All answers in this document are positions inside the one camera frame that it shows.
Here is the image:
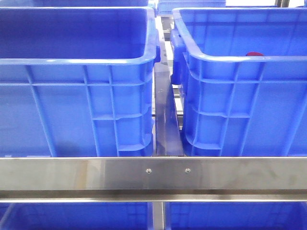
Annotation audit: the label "blue plastic bin right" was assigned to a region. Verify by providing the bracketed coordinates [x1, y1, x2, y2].
[171, 8, 307, 157]

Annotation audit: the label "blue bin lower left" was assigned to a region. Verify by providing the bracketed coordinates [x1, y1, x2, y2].
[0, 202, 153, 230]

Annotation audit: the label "blue bin rear right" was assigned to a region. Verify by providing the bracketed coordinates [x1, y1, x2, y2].
[157, 0, 226, 15]

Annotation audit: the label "red push button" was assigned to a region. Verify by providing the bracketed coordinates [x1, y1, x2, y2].
[246, 51, 264, 57]

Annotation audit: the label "blue bin rear left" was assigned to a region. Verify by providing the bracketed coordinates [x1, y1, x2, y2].
[0, 0, 155, 7]

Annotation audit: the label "blue plastic bin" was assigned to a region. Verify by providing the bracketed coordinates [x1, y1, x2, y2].
[0, 7, 160, 158]
[171, 8, 307, 157]

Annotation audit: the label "blue plastic bin left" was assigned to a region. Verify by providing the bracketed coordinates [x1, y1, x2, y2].
[0, 7, 160, 158]

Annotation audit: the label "stainless steel front rail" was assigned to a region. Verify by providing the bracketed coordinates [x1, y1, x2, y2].
[0, 157, 307, 203]

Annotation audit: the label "blue bin lower right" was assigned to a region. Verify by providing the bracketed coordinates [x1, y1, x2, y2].
[167, 202, 307, 230]

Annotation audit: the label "steel centre divider rail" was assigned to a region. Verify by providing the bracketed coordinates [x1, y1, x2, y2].
[154, 62, 184, 157]

